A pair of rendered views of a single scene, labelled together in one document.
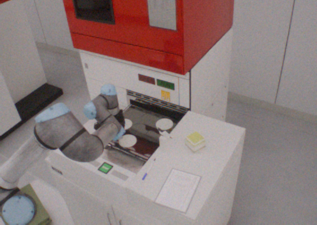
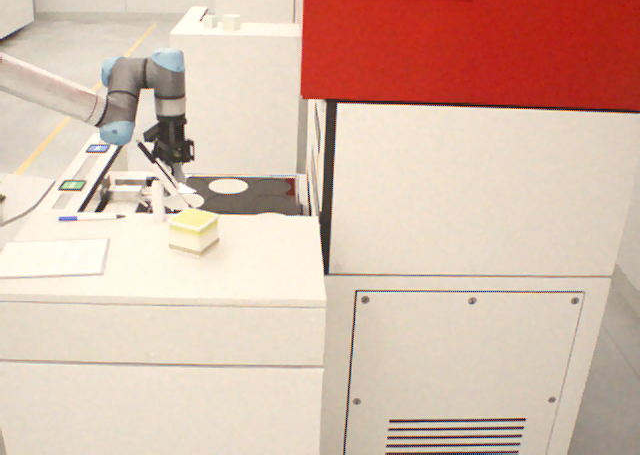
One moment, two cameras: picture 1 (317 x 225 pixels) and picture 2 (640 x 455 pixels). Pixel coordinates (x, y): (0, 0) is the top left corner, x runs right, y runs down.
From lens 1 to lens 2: 1.45 m
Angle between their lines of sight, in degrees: 46
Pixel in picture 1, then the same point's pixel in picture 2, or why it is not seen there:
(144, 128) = (236, 206)
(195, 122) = (281, 231)
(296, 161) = not seen: outside the picture
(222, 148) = (214, 281)
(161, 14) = not seen: outside the picture
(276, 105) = not seen: outside the picture
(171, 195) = (31, 253)
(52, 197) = (24, 202)
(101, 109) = (119, 74)
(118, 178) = (52, 202)
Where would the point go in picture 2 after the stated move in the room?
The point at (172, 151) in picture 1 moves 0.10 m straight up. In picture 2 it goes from (162, 229) to (160, 184)
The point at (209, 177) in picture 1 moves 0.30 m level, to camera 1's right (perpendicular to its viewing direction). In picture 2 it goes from (106, 284) to (184, 370)
